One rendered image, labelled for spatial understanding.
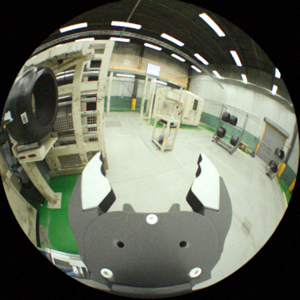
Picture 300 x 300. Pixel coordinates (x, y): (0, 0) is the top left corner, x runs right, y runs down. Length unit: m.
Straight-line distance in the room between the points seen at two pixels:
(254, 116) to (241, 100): 2.00
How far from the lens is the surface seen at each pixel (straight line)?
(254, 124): 10.25
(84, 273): 0.57
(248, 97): 10.84
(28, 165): 1.19
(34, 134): 0.76
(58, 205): 1.52
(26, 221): 1.54
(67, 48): 1.16
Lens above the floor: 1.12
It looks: 29 degrees down
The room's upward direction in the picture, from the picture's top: 9 degrees clockwise
